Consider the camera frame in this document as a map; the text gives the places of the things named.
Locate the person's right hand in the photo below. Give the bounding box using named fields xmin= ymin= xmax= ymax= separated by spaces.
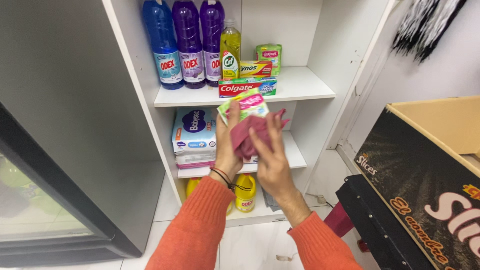
xmin=248 ymin=110 xmax=298 ymax=200

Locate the person's left hand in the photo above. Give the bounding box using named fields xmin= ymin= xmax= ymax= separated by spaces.
xmin=214 ymin=100 xmax=245 ymax=178

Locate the maroon cloth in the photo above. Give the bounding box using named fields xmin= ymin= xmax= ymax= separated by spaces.
xmin=229 ymin=108 xmax=291 ymax=161

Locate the green pink pad packet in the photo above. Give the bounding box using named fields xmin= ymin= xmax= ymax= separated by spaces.
xmin=217 ymin=88 xmax=270 ymax=126

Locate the pink white diaper pack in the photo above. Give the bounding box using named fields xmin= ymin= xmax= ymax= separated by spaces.
xmin=175 ymin=152 xmax=260 ymax=170

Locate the blue white diaper pack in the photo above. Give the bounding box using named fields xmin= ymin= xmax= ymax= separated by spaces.
xmin=172 ymin=108 xmax=218 ymax=155

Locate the grey cloth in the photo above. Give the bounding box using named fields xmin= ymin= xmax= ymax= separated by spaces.
xmin=261 ymin=187 xmax=281 ymax=213

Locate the yellow bleach bottle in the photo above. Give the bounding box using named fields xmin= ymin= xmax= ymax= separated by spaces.
xmin=234 ymin=173 xmax=257 ymax=214
xmin=186 ymin=177 xmax=233 ymax=217

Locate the red green toothpaste box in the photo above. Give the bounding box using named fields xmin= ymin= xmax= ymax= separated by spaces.
xmin=218 ymin=77 xmax=278 ymax=99

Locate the white shelf unit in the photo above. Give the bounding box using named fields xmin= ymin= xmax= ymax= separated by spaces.
xmin=102 ymin=0 xmax=398 ymax=228

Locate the yellow red toothpaste box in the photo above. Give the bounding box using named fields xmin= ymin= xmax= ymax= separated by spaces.
xmin=239 ymin=61 xmax=274 ymax=79

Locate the yellow dish soap bottle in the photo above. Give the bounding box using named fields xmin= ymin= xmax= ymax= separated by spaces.
xmin=220 ymin=19 xmax=242 ymax=80

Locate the purple floor cleaner bottle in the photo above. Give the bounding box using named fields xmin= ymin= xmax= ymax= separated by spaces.
xmin=199 ymin=0 xmax=226 ymax=88
xmin=172 ymin=0 xmax=206 ymax=90

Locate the black stool with red legs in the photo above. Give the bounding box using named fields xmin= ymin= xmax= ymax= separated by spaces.
xmin=324 ymin=174 xmax=436 ymax=270

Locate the blue floor cleaner bottle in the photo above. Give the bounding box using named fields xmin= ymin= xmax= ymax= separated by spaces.
xmin=142 ymin=0 xmax=185 ymax=91

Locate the black printed cardboard box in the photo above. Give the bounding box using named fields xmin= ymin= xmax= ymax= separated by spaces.
xmin=353 ymin=95 xmax=480 ymax=270

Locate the grey glass door refrigerator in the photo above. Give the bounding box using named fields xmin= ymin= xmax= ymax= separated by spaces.
xmin=0 ymin=0 xmax=166 ymax=268

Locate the black red cord bracelet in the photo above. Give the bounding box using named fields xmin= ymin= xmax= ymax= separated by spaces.
xmin=209 ymin=167 xmax=252 ymax=192

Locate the white plug with cable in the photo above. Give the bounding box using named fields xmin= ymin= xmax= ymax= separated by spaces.
xmin=305 ymin=193 xmax=335 ymax=208

